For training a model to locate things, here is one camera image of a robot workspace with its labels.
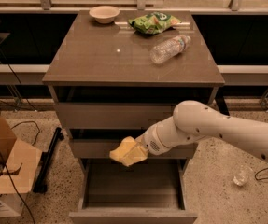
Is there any clear plastic water bottle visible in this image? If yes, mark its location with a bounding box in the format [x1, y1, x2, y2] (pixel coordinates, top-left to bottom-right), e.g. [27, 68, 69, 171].
[149, 35, 191, 64]

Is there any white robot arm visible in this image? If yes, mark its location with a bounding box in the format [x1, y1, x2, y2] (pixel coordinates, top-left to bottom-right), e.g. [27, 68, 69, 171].
[121, 101, 268, 166]

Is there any beige paper bowl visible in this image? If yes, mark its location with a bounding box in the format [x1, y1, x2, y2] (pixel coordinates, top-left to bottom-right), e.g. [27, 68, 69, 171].
[89, 6, 120, 24]

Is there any grey open bottom drawer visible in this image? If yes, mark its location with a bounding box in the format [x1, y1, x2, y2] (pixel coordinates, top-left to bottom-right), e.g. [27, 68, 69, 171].
[69, 159, 197, 224]

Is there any brown cardboard box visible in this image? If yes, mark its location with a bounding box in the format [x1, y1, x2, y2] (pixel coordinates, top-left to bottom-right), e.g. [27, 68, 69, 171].
[0, 118, 42, 217]

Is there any green chip bag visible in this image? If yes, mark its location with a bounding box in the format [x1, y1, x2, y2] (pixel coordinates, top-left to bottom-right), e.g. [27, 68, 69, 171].
[128, 11, 181, 35]

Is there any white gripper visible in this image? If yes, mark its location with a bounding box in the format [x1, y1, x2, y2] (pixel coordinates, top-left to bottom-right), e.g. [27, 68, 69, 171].
[121, 126, 165, 167]

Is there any clear plastic cup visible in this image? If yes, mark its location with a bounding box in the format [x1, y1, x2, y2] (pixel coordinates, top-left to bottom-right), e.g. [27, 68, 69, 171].
[233, 165, 253, 187]

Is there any grey top drawer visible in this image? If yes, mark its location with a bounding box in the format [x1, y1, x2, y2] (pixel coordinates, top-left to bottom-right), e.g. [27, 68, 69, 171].
[54, 103, 175, 129]

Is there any grey middle drawer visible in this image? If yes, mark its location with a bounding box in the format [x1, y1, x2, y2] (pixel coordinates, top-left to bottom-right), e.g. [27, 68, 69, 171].
[69, 139, 198, 159]

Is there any grey drawer cabinet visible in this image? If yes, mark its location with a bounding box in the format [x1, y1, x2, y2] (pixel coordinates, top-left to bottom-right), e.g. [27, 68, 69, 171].
[41, 9, 226, 224]

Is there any yellow sponge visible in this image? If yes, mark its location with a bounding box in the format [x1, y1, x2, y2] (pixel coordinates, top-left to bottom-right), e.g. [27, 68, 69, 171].
[109, 136, 137, 164]

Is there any black cable on left floor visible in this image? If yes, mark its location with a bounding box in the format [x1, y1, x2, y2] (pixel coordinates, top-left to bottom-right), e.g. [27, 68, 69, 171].
[0, 35, 42, 224]

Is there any black metal bar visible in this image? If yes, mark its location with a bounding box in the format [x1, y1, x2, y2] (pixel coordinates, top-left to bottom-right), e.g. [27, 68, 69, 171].
[33, 127, 64, 193]

